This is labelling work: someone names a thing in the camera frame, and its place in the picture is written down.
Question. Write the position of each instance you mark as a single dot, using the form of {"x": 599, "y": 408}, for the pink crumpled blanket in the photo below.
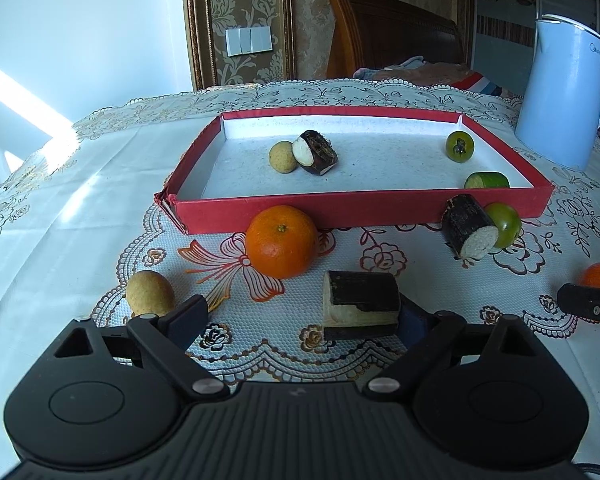
{"x": 415, "y": 71}

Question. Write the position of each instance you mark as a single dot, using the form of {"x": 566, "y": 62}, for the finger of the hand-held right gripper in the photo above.
{"x": 580, "y": 300}

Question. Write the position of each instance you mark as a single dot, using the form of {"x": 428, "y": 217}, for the red shallow cardboard box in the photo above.
{"x": 380, "y": 175}

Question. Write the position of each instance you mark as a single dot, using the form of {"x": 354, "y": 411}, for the tan longan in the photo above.
{"x": 282, "y": 156}
{"x": 150, "y": 294}

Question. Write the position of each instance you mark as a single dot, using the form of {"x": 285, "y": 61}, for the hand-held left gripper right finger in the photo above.
{"x": 413, "y": 319}

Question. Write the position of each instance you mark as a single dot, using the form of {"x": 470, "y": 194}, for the brown wooden bed headboard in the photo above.
{"x": 390, "y": 30}

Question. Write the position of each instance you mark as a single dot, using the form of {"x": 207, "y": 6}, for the white wall light switch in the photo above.
{"x": 249, "y": 41}

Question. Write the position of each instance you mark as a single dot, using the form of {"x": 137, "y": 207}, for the gold wall moulding frame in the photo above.
{"x": 287, "y": 20}

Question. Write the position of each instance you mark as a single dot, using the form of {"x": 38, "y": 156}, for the green jujube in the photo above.
{"x": 487, "y": 180}
{"x": 508, "y": 222}
{"x": 460, "y": 146}

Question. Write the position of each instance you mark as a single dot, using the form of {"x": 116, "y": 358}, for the light blue electric kettle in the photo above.
{"x": 560, "y": 100}

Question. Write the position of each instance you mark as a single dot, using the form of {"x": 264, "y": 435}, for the round dark sugarcane piece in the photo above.
{"x": 465, "y": 222}

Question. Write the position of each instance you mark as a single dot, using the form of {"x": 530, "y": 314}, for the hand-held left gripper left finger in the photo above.
{"x": 189, "y": 317}

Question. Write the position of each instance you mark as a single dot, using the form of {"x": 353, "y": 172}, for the white lace floral tablecloth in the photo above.
{"x": 80, "y": 220}

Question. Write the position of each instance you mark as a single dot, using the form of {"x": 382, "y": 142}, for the striped bedding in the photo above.
{"x": 485, "y": 85}

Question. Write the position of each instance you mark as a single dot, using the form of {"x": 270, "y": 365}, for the split dark sugarcane piece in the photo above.
{"x": 360, "y": 294}

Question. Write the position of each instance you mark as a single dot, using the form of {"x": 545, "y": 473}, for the patterned glass door wardrobe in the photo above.
{"x": 500, "y": 5}

